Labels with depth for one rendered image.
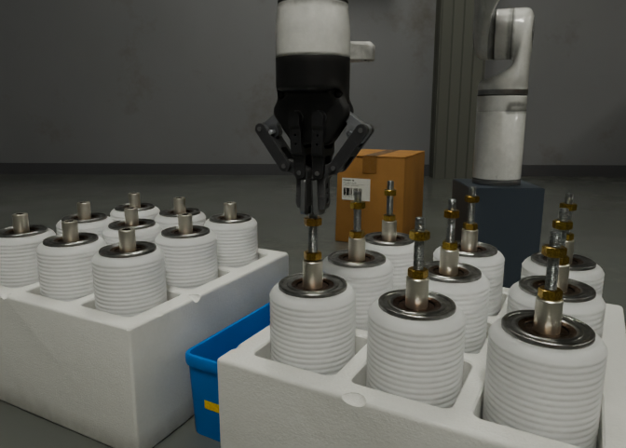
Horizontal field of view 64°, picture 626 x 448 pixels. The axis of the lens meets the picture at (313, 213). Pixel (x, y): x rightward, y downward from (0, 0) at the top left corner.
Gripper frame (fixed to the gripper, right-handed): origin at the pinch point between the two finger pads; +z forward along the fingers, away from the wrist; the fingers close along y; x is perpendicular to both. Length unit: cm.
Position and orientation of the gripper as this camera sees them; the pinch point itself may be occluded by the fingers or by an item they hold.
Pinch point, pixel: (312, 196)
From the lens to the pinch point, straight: 53.7
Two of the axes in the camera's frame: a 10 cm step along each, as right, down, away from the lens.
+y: 9.2, 0.8, -3.9
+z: 0.0, 9.8, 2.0
